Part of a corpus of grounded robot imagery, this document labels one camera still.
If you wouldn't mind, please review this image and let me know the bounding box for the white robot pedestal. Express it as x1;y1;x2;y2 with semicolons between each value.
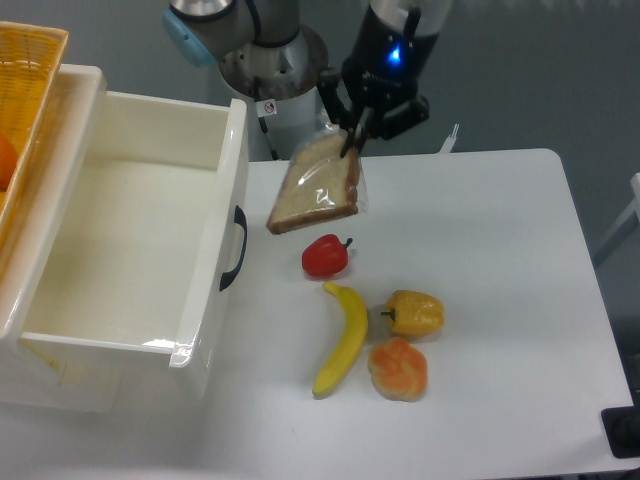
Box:
217;24;331;162

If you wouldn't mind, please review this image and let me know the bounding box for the yellow wicker basket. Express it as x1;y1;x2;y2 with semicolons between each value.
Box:
1;21;69;240

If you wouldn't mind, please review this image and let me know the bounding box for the yellow bell pepper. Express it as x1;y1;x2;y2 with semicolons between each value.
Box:
381;290;445;336

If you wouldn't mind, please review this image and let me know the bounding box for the black device at edge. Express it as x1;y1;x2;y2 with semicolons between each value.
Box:
601;406;639;459

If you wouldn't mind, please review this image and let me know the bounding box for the white frame at right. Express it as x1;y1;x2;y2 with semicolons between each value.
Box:
591;173;639;269

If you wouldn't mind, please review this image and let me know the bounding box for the orange bread roll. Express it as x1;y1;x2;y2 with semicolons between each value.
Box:
368;337;428;402

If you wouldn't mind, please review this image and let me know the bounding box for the white upper drawer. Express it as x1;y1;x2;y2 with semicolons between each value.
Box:
23;92;248;398

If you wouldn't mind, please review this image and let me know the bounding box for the black drawer handle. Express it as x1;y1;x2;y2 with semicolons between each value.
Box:
219;205;248;292

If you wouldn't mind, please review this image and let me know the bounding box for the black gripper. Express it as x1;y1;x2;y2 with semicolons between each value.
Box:
316;4;430;158

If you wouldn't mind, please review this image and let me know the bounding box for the red bell pepper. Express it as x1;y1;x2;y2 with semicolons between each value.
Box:
301;234;353;279

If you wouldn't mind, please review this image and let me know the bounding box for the yellow banana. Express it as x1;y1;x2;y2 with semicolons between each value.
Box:
312;281;369;398

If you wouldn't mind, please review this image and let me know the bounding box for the toast slice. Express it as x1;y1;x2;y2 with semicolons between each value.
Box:
266;129;365;235

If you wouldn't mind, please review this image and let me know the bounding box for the white table bracket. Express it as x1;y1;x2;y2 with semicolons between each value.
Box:
439;123;460;154

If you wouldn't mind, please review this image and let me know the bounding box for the orange fruit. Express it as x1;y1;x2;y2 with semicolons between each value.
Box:
0;133;19;192

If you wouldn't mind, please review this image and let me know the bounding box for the white drawer cabinet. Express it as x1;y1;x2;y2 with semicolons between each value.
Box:
1;64;120;412

